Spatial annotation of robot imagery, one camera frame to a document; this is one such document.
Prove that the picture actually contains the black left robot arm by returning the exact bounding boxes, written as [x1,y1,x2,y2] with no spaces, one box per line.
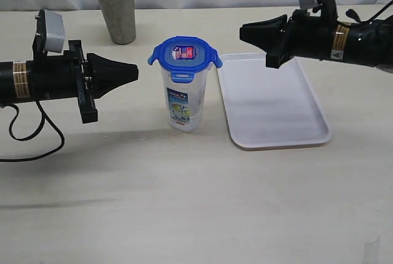
[1,40,139,123]

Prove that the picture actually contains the white rectangular plastic tray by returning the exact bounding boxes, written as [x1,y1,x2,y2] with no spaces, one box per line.
[217,52,332,150]

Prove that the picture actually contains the clear plastic tall container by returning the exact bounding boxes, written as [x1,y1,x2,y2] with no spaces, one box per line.
[161,64,212,133]

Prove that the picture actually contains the stainless steel cup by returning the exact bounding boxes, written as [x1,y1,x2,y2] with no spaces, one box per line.
[98,0,136,45]

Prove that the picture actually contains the blue plastic lid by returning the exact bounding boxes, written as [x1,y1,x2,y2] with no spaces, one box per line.
[147,36,223,83]

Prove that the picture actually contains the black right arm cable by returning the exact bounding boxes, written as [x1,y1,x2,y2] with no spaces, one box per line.
[345,0,393,27]

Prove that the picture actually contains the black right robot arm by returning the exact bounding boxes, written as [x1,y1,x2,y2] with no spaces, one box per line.
[239,9,392,72]

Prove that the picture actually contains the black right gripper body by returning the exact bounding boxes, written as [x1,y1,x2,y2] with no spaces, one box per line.
[266,10,338,68]

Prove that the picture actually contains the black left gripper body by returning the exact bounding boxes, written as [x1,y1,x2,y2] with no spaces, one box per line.
[28,40,98,123]

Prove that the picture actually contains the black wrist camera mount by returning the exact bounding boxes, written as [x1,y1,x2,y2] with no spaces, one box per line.
[32,9,65,61]

